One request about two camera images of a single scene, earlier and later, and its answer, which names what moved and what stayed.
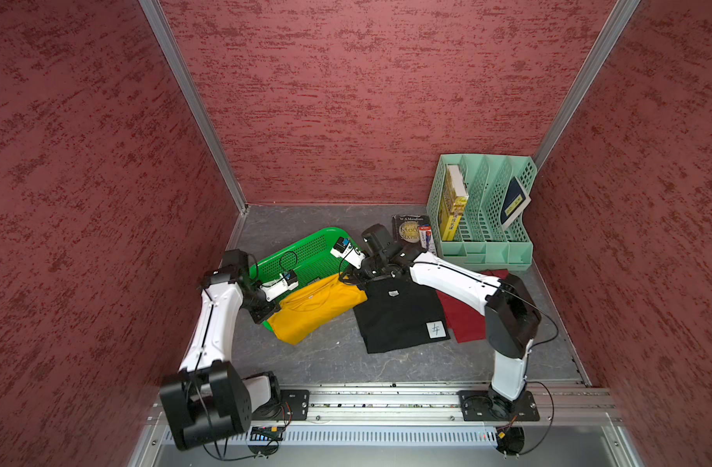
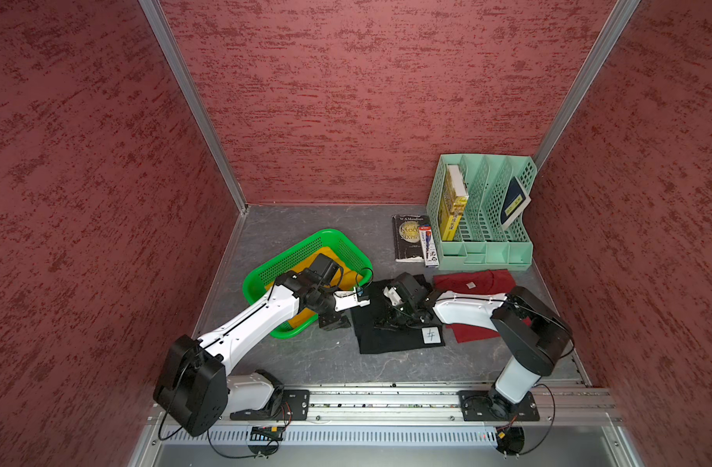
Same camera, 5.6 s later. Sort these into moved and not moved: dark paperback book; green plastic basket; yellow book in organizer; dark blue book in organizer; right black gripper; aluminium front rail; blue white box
Moved: right black gripper; green plastic basket
Not moved: blue white box; dark paperback book; dark blue book in organizer; yellow book in organizer; aluminium front rail
